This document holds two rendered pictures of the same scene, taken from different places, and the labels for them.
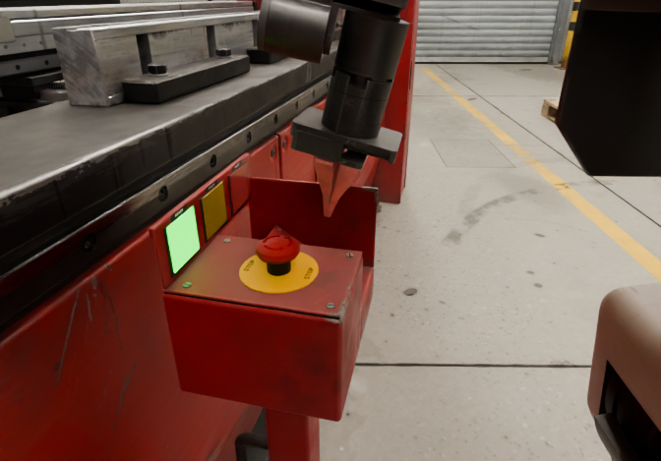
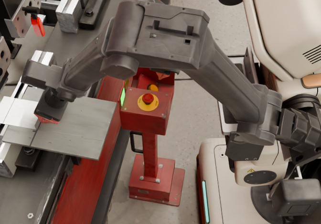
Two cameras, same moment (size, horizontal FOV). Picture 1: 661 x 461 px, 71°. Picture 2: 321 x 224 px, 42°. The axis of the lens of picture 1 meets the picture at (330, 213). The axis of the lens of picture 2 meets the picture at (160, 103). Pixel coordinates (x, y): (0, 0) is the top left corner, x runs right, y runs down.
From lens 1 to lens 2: 105 cm
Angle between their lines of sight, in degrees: 30
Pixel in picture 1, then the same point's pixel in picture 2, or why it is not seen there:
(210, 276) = (130, 105)
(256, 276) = (142, 105)
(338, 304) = (164, 113)
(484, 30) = not seen: outside the picture
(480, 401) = not seen: hidden behind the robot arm
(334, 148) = (162, 71)
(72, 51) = (63, 18)
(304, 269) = (155, 101)
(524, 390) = not seen: hidden behind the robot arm
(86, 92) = (68, 29)
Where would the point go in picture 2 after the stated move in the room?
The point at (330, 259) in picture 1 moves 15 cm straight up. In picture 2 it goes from (161, 97) to (161, 69)
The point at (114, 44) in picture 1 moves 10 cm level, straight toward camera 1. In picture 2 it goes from (76, 11) to (86, 29)
